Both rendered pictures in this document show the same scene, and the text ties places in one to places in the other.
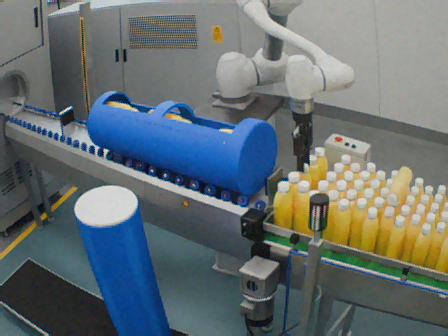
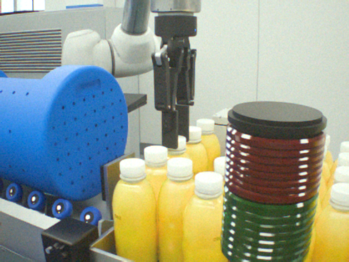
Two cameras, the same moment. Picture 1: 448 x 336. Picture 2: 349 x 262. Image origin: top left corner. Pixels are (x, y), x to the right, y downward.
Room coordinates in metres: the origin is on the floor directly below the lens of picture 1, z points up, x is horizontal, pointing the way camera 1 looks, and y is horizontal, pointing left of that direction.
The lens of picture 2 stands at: (1.07, -0.16, 1.31)
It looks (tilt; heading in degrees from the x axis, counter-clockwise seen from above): 16 degrees down; 349
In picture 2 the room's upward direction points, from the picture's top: straight up
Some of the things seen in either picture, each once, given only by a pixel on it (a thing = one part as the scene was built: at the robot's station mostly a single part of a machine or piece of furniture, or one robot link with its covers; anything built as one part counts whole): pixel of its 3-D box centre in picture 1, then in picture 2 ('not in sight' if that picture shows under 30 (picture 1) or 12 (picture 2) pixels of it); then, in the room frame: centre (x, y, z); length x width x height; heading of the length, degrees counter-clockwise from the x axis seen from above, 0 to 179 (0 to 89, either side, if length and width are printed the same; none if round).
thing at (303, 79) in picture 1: (303, 75); not in sight; (1.74, -0.30, 1.46); 0.13 x 0.11 x 0.16; 105
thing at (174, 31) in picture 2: (302, 121); (176, 40); (1.74, -0.29, 1.28); 0.08 x 0.07 x 0.09; 142
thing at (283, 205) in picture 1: (283, 210); (135, 224); (1.62, -0.20, 0.99); 0.07 x 0.07 x 0.19
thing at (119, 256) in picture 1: (127, 287); not in sight; (1.68, 0.46, 0.59); 0.28 x 0.28 x 0.88
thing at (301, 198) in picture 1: (303, 210); (179, 224); (1.62, -0.27, 0.99); 0.07 x 0.07 x 0.19
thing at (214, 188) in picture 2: not in sight; (208, 183); (1.55, -0.30, 1.09); 0.04 x 0.04 x 0.02
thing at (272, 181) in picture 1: (273, 186); (118, 186); (1.80, -0.18, 0.99); 0.10 x 0.02 x 0.12; 142
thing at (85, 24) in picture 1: (92, 119); not in sight; (2.97, 0.80, 0.85); 0.06 x 0.06 x 1.70; 52
